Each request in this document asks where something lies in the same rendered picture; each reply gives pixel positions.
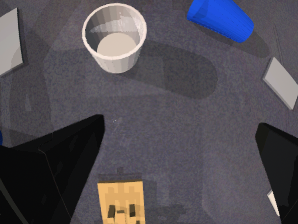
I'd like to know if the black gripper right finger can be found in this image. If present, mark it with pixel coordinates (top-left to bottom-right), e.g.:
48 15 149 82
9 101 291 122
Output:
255 123 298 224

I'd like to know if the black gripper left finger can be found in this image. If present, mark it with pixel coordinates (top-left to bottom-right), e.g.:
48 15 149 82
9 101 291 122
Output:
0 115 105 224

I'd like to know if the beige flat square tile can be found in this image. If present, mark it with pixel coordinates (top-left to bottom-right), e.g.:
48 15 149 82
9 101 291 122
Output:
267 190 279 216

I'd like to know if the white rectangular slab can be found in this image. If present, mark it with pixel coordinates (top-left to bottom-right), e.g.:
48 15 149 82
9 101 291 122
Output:
0 8 24 76

